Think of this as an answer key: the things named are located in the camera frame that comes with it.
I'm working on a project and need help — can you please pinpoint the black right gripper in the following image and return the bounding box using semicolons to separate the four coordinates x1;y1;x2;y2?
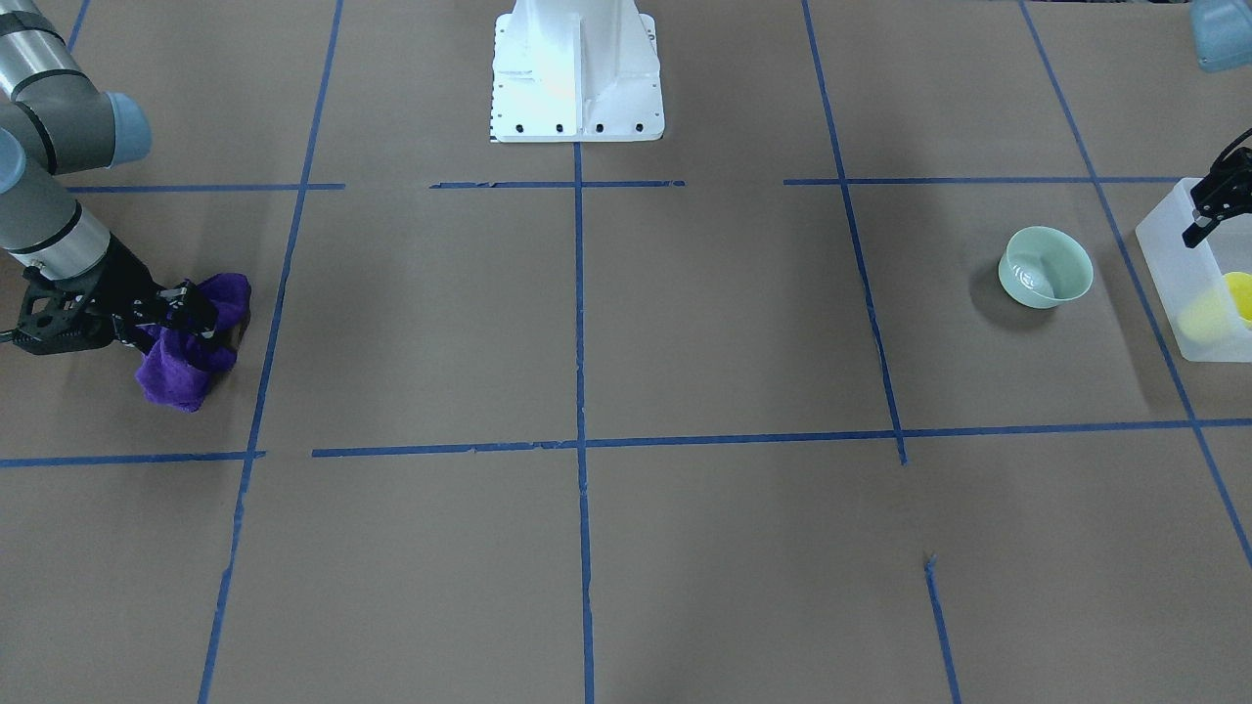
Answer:
88;236;222;373

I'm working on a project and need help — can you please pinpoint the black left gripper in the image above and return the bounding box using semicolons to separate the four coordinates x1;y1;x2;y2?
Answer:
1182;147;1252;248

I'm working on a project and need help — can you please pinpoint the purple cloth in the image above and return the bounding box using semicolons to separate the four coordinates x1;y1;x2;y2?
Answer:
134;273;250;412

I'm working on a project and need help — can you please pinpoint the yellow plastic cup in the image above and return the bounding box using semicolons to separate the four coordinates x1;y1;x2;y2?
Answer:
1178;272;1251;346

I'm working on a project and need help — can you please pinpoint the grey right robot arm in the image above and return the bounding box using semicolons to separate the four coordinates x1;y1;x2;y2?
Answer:
1;1;220;356

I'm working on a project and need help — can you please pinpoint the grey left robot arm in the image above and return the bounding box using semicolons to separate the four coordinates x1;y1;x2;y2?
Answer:
1184;1;1251;248

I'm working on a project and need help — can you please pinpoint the translucent white plastic box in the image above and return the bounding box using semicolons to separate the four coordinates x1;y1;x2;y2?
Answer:
1136;178;1251;365

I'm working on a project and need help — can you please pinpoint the pale green ceramic bowl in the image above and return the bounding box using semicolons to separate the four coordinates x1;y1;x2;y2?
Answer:
997;225;1096;309

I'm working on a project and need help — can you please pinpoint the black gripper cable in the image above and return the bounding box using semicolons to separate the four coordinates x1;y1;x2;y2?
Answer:
1213;127;1252;187

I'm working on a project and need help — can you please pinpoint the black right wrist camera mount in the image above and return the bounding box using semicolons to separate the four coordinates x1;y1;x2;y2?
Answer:
10;266;116;356

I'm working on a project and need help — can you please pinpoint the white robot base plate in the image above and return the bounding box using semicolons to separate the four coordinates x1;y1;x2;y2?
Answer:
490;1;666;144

